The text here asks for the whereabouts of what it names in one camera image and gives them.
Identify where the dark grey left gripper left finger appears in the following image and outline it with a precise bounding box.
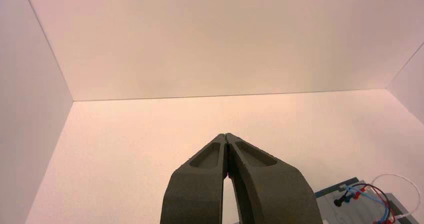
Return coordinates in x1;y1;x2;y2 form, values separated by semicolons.
159;133;229;224

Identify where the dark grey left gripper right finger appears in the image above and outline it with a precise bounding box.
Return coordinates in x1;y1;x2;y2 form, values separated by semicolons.
225;133;324;224

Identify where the white jumper wire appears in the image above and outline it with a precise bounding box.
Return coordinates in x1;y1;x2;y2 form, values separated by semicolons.
370;173;422;220

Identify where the grey and teal task box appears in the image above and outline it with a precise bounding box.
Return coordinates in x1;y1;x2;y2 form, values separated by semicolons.
313;177;420;224

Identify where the black jumper wire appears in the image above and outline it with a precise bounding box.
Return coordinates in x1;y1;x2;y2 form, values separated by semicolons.
333;182;394;224

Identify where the blue jumper wire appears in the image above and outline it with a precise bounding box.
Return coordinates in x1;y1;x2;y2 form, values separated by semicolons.
342;185;390;224

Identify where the red jumper wire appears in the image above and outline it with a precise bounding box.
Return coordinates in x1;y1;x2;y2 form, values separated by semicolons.
351;184;397;224

